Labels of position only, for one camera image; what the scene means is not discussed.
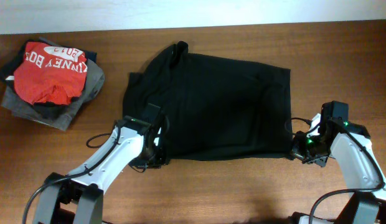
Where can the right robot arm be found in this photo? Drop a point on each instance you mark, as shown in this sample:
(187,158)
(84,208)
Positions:
(332,135)

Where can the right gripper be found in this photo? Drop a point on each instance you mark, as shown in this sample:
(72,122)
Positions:
(298,153)

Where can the red printed t-shirt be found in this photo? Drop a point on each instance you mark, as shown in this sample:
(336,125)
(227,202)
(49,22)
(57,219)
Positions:
(50,74)

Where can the dark navy folded garment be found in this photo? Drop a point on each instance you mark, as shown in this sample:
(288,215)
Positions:
(12,68)

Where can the black polo shirt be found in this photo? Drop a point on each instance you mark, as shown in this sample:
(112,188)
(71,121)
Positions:
(216,108)

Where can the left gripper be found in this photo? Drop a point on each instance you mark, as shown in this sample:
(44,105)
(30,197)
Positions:
(161,158)

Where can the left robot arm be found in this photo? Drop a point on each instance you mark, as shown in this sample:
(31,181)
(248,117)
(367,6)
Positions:
(77,197)

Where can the grey folded garment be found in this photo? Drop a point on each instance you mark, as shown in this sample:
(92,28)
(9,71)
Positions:
(87,90)

